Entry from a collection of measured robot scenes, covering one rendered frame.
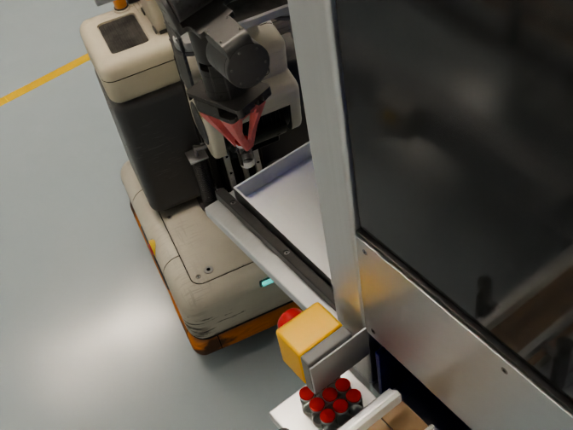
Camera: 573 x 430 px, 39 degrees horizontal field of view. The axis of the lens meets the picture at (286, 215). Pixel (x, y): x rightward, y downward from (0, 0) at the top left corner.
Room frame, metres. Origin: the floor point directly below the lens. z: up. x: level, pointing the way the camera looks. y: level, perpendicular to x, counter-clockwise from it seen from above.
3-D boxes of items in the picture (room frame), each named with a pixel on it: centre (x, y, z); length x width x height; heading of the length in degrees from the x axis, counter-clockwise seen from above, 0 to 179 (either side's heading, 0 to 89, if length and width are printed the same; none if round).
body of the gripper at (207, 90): (0.87, 0.04, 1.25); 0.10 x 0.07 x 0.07; 42
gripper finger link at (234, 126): (0.86, 0.04, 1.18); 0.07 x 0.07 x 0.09; 42
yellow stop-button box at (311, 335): (0.60, 0.00, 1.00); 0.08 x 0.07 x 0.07; 29
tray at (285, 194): (0.92, -0.11, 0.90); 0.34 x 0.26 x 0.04; 28
